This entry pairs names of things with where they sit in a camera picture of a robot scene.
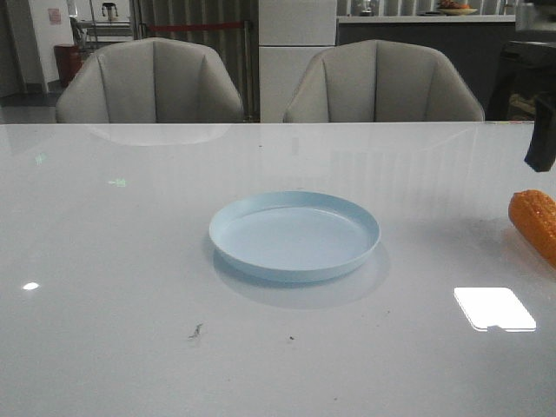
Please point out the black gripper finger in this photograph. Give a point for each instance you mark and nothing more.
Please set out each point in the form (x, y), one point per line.
(541, 152)

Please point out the orange corn cob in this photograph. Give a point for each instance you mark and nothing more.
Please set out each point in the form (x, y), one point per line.
(532, 212)

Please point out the light blue plate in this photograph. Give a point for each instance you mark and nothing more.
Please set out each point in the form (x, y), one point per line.
(294, 236)

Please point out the dark counter cabinet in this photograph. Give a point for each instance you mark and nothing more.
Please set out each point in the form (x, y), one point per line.
(473, 48)

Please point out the fruit bowl on counter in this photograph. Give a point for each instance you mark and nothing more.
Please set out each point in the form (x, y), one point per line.
(455, 8)

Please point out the grey chair right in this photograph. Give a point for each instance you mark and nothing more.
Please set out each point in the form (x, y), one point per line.
(382, 81)

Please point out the grey chair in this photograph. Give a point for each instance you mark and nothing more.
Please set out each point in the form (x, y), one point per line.
(382, 81)
(154, 80)

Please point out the white refrigerator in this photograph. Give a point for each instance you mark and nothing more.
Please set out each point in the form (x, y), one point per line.
(290, 34)

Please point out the grey chair left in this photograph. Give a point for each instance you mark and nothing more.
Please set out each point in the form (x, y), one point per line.
(154, 80)

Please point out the red barrier belt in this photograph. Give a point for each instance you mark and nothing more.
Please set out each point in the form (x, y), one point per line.
(196, 27)

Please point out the metal shelf rack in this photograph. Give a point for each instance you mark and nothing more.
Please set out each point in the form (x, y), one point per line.
(99, 23)

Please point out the red bin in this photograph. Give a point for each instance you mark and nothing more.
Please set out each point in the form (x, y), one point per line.
(68, 62)

